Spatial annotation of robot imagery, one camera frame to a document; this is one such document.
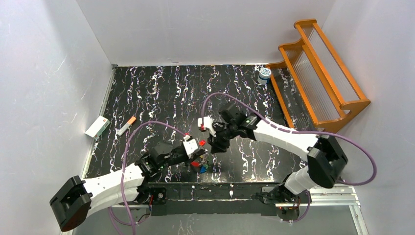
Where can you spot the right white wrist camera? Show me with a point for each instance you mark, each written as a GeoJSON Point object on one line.
{"type": "Point", "coordinates": [206, 124]}

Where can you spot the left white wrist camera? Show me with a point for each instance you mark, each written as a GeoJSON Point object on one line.
{"type": "Point", "coordinates": [191, 145]}

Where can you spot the keyring with coloured tags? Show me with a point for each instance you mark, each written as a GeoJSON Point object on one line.
{"type": "Point", "coordinates": [200, 165]}

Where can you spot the aluminium rail frame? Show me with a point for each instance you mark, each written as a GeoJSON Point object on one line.
{"type": "Point", "coordinates": [228, 209]}

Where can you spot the small white blue jar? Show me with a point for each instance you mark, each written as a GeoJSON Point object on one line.
{"type": "Point", "coordinates": [264, 76]}

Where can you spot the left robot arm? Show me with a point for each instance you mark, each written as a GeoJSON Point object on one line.
{"type": "Point", "coordinates": [77, 199]}

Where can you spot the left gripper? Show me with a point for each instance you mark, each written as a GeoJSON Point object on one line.
{"type": "Point", "coordinates": [195, 155]}

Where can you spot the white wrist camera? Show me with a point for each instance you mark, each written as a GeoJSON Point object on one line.
{"type": "Point", "coordinates": [191, 145]}
{"type": "Point", "coordinates": [206, 124]}

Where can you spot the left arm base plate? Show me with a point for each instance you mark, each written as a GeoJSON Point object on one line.
{"type": "Point", "coordinates": [151, 196]}

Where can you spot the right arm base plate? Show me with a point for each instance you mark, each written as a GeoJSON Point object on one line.
{"type": "Point", "coordinates": [282, 196]}

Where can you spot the white cardboard box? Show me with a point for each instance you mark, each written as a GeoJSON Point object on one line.
{"type": "Point", "coordinates": [97, 128]}

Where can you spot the orange wooden rack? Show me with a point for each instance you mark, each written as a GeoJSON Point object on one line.
{"type": "Point", "coordinates": [314, 88]}

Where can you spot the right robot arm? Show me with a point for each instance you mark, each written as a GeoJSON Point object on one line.
{"type": "Point", "coordinates": [324, 157]}

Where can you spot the orange white marker tube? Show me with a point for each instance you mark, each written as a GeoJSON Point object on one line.
{"type": "Point", "coordinates": [126, 126]}

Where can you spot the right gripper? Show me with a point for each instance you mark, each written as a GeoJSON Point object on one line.
{"type": "Point", "coordinates": [217, 136]}

